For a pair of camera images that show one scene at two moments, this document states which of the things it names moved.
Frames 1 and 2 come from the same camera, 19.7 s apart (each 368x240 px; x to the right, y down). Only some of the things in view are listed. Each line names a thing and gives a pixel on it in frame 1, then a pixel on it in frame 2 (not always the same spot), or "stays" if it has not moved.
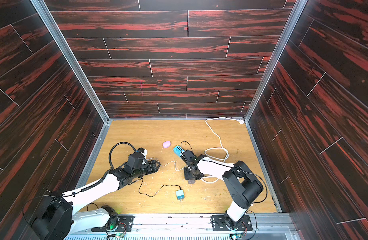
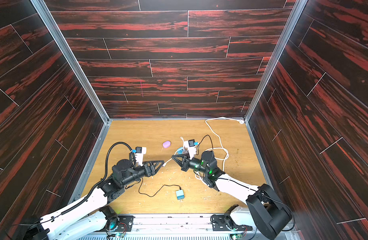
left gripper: x=149 y=165 stays
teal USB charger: x=180 y=194 stays
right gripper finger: x=187 y=174 → x=185 y=155
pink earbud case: x=166 y=144 stays
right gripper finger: x=198 y=174 → x=184 y=166
